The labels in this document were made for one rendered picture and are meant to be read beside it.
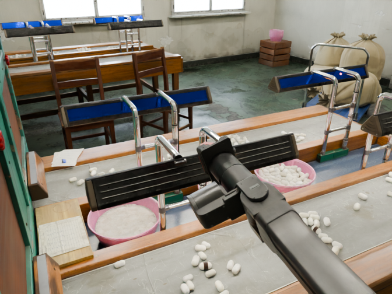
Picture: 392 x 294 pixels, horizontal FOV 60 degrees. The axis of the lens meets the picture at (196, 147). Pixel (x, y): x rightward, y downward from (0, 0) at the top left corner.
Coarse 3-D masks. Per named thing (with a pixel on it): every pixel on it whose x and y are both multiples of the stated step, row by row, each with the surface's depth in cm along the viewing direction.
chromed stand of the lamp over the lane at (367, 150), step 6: (378, 96) 140; (384, 96) 137; (390, 96) 135; (378, 102) 140; (378, 108) 141; (372, 138) 148; (390, 138) 155; (366, 144) 149; (390, 144) 156; (366, 150) 150; (372, 150) 152; (390, 150) 158; (366, 156) 151; (384, 156) 159; (366, 162) 153; (384, 162) 160; (360, 168) 155
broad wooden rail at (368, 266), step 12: (372, 252) 107; (384, 252) 107; (348, 264) 102; (360, 264) 102; (372, 264) 102; (384, 264) 102; (360, 276) 98; (372, 276) 98; (384, 276) 98; (288, 288) 94; (300, 288) 94; (372, 288) 96; (384, 288) 100
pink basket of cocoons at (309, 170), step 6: (288, 162) 162; (300, 162) 159; (306, 168) 156; (312, 168) 152; (312, 174) 151; (264, 180) 144; (312, 180) 143; (276, 186) 141; (282, 186) 140; (288, 186) 139; (294, 186) 139; (300, 186) 140; (306, 186) 142
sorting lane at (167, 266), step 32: (352, 192) 140; (384, 192) 140; (320, 224) 123; (352, 224) 123; (384, 224) 123; (160, 256) 108; (192, 256) 108; (224, 256) 108; (256, 256) 108; (352, 256) 108; (64, 288) 97; (96, 288) 97; (128, 288) 97; (160, 288) 97; (224, 288) 97; (256, 288) 97
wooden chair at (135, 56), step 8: (160, 48) 342; (136, 56) 321; (144, 56) 329; (152, 56) 337; (160, 56) 345; (136, 64) 322; (136, 72) 324; (144, 72) 333; (152, 72) 342; (136, 80) 327; (136, 88) 331; (168, 88) 360; (160, 112) 322; (168, 112) 321; (152, 120) 361; (160, 128) 330; (168, 128) 327; (184, 128) 348
